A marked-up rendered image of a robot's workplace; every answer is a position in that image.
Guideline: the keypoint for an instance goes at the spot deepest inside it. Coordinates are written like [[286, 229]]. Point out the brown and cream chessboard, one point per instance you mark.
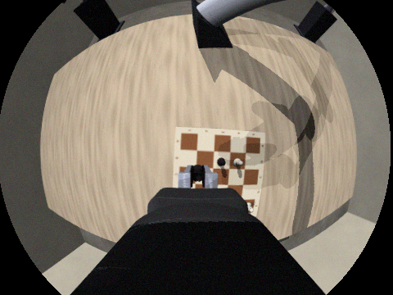
[[204, 146]]

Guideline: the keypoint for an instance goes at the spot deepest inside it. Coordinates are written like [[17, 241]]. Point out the white pawn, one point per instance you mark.
[[237, 162], [249, 207]]

